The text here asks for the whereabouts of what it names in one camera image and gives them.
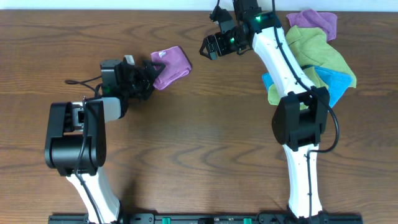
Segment large green cloth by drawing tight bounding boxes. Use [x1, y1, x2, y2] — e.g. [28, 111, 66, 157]
[285, 26, 357, 88]

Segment blue cloth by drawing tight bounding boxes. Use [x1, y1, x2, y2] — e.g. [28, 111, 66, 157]
[261, 65, 353, 108]

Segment purple microfiber cloth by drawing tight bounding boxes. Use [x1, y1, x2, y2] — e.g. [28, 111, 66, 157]
[150, 46, 192, 90]

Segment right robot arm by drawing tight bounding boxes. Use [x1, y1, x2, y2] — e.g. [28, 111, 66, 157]
[200, 1, 329, 223]

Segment purple cloth at back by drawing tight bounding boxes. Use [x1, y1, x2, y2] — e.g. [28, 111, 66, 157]
[286, 9, 338, 41]

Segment small green cloth with label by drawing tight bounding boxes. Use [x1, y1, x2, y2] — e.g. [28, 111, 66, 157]
[262, 67, 329, 106]

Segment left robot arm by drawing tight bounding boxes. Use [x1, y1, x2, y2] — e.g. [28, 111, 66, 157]
[44, 55, 166, 223]

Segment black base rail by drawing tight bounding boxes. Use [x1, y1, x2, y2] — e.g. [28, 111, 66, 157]
[48, 212, 364, 224]

